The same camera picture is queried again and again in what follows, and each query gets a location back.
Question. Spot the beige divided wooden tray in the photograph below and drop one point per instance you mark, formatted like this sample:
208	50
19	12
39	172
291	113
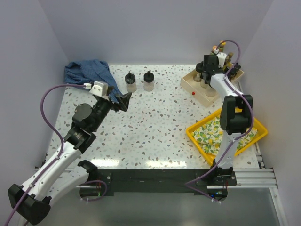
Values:
200	91

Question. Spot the yellow plastic tray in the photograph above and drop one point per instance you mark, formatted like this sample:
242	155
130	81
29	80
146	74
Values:
261	132

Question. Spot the yellow cap sauce bottle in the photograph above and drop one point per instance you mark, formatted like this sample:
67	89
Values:
213	50

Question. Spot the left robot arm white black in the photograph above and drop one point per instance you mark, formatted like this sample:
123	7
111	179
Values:
30	199

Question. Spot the taped lid glass jar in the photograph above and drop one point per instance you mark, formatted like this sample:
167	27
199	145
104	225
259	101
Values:
130	81

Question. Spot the lemon print cloth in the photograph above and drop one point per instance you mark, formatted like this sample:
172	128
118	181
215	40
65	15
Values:
209	137

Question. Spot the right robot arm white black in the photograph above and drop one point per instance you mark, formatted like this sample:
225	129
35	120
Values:
236	118

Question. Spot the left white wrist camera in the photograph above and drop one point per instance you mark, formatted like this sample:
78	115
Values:
98	88

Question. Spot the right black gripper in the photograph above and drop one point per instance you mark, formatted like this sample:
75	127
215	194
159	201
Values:
218	68

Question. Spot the yellow oil bottle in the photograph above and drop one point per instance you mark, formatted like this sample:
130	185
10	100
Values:
229	57

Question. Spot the small front spice jar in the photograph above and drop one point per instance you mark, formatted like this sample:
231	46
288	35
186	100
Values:
237	68

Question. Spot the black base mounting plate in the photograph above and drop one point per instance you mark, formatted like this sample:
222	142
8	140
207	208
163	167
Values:
197	181

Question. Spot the dark spice shaker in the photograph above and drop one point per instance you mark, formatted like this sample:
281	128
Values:
232	73

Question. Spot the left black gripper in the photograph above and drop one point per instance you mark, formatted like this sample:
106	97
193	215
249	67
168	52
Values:
123	100

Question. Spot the red cap sauce bottle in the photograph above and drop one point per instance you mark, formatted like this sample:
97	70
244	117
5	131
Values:
221	46

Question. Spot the blue checkered shirt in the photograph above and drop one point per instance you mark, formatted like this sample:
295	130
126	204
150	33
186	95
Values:
88	71

